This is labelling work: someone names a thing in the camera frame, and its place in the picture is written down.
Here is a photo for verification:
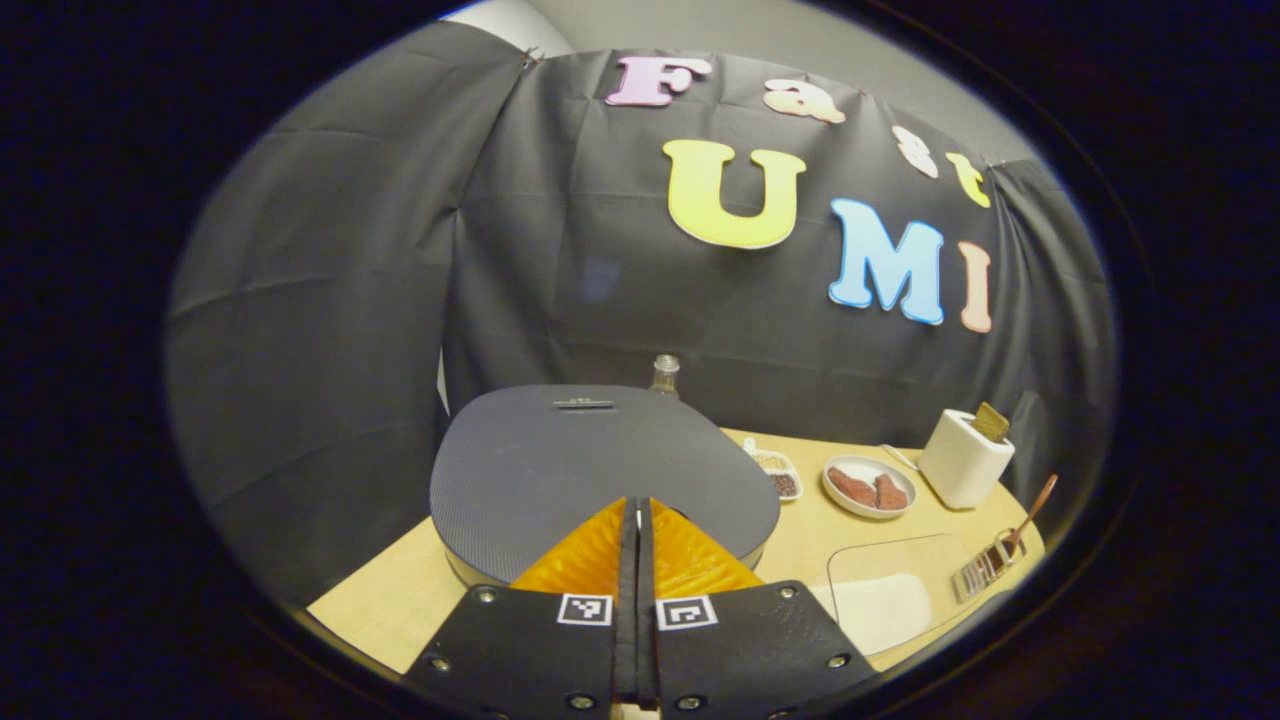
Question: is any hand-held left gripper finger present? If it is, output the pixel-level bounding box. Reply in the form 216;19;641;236
638;497;881;720
400;497;639;720

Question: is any clear rice container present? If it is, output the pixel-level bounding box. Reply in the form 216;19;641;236
827;533;986;658

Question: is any brown wooden spoon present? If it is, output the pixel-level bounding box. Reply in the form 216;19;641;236
1000;474;1059;561

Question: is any white divided bean dish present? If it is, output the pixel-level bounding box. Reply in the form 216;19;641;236
742;437;803;502

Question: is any white toaster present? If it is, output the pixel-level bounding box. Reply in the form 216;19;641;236
918;409;1016;511

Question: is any grey rice cooker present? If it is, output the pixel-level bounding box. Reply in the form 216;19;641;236
430;385;781;591

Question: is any round white plate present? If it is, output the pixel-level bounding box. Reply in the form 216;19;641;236
821;456;918;520

